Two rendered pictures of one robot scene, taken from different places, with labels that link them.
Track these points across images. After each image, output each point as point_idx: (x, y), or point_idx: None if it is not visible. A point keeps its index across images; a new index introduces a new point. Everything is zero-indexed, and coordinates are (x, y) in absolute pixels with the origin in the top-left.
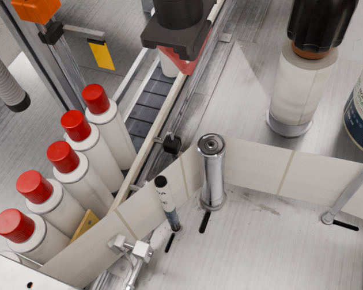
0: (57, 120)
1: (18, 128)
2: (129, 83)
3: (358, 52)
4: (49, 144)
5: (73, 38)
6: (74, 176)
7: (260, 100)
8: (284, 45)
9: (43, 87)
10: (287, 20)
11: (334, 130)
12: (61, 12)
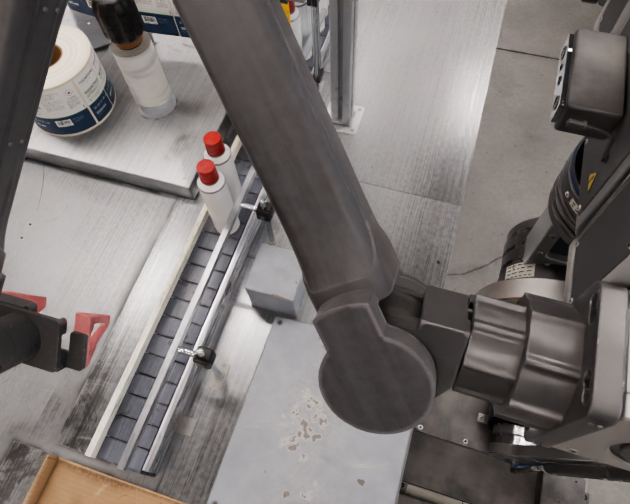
0: (376, 123)
1: (413, 114)
2: None
3: (63, 202)
4: (375, 102)
5: (398, 226)
6: None
7: (177, 119)
8: (147, 44)
9: (407, 157)
10: (121, 251)
11: (125, 96)
12: (435, 276)
